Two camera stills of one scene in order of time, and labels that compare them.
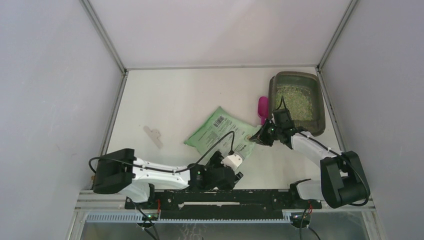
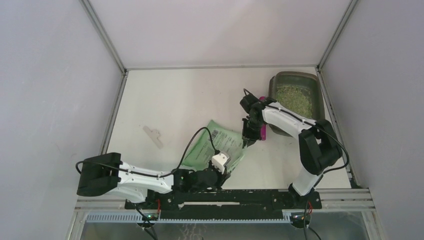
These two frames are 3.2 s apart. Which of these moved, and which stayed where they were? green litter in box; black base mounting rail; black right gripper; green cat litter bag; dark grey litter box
Moved: green cat litter bag; black right gripper
Stayed: green litter in box; dark grey litter box; black base mounting rail
